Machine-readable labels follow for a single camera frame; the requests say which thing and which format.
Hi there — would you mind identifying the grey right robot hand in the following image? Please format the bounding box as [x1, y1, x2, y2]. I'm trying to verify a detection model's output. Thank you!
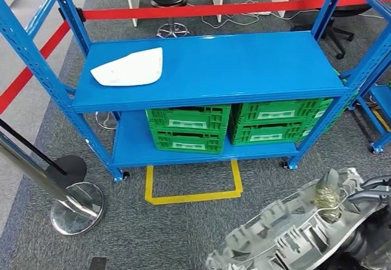
[315, 169, 391, 270]

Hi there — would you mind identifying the silver plastic wheel cover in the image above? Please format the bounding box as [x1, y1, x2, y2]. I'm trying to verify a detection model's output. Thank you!
[205, 167, 391, 270]

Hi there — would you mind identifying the white curved panel part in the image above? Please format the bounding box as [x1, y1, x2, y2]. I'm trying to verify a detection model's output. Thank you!
[90, 47, 163, 87]

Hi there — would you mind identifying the yellow floor tape outline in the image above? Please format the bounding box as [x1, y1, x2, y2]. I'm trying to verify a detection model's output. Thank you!
[144, 159, 244, 206]
[371, 107, 391, 133]

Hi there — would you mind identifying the red barrier belt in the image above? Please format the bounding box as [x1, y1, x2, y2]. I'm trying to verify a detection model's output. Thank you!
[0, 20, 71, 114]
[82, 0, 391, 21]

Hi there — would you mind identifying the black robot foot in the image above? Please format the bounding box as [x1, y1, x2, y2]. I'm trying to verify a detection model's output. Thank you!
[88, 257, 107, 270]

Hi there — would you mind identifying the chrome stanchion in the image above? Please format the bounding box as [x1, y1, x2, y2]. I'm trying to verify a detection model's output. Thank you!
[0, 132, 106, 236]

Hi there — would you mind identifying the white power cable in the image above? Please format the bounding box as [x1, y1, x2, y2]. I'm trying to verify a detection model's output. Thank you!
[199, 0, 322, 29]

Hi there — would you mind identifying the black belt stanchion post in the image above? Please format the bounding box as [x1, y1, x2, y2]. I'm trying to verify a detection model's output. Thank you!
[57, 7, 118, 132]

